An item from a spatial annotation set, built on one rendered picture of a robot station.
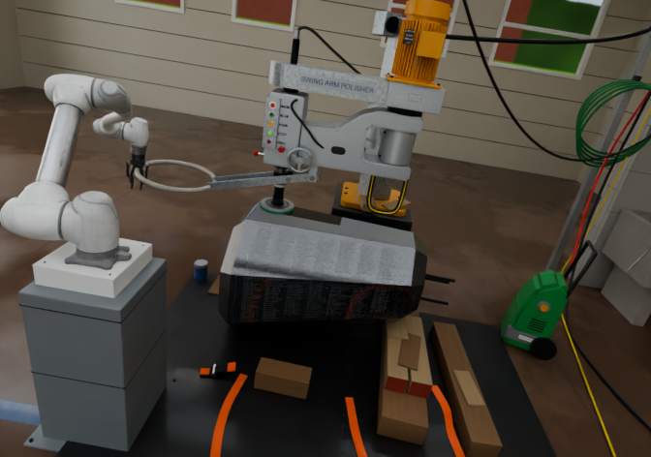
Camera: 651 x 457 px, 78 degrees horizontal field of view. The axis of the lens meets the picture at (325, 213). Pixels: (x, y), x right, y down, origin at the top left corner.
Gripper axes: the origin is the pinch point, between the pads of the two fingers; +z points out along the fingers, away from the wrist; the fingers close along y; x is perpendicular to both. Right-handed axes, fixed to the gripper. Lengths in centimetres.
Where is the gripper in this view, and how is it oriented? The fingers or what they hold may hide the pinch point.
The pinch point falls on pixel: (137, 183)
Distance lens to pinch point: 278.0
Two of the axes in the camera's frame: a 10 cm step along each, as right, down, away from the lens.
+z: -2.4, 8.8, 4.0
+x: -1.9, -4.5, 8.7
